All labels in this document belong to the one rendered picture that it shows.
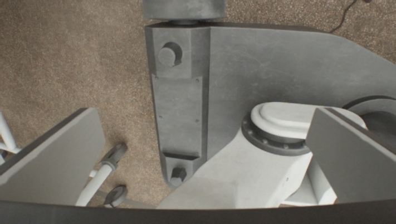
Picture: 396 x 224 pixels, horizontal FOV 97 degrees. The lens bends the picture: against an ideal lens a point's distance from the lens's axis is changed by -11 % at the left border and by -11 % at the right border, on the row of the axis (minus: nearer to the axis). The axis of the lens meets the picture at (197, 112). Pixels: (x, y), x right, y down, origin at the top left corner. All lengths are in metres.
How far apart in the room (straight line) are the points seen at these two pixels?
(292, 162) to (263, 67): 0.22
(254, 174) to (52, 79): 0.89
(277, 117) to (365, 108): 0.25
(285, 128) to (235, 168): 0.11
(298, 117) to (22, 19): 0.98
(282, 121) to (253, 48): 0.18
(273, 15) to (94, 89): 0.69
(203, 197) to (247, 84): 0.31
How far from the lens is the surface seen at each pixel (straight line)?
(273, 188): 0.30
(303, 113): 0.40
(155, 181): 1.05
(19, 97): 1.24
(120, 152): 0.87
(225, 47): 0.46
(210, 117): 0.52
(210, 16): 0.45
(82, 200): 0.75
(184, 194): 0.25
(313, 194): 0.50
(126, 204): 1.32
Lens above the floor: 0.62
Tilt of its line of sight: 59 degrees down
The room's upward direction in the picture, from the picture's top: 158 degrees counter-clockwise
